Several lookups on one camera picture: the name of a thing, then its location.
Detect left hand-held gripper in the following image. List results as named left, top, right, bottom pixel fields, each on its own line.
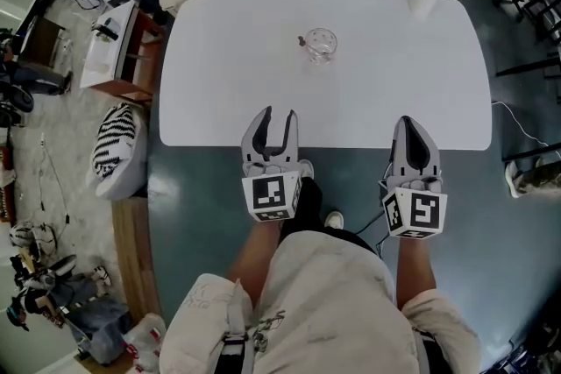
left=240, top=105, right=304, bottom=224

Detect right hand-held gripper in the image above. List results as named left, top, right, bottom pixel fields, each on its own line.
left=378, top=114, right=449, bottom=241

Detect clear glass cup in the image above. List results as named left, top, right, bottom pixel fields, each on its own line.
left=304, top=27, right=339, bottom=69

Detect person's left forearm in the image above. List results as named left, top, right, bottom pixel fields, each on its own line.
left=224, top=220, right=282, bottom=308

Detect person's right forearm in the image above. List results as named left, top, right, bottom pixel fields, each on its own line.
left=394, top=235, right=439, bottom=312

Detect person's black trousers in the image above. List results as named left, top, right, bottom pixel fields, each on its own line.
left=278, top=176, right=379, bottom=256

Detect black-and-white striped cushion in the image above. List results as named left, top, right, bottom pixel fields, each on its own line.
left=89, top=102, right=149, bottom=201

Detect person's cream shirt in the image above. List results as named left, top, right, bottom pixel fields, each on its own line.
left=159, top=227, right=483, bottom=374

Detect white-topped wooden side table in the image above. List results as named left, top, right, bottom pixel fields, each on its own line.
left=79, top=0, right=167, bottom=104

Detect wooden platform edge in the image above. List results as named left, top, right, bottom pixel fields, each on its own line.
left=110, top=195, right=162, bottom=323

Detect white plastic bag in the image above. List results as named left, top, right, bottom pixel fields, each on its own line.
left=121, top=312, right=168, bottom=374

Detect white helmet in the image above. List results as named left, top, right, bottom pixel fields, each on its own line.
left=8, top=222, right=38, bottom=247

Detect white cable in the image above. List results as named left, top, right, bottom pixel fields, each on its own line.
left=490, top=99, right=551, bottom=148

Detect black metal chair frame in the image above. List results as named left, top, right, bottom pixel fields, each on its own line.
left=494, top=0, right=561, bottom=80

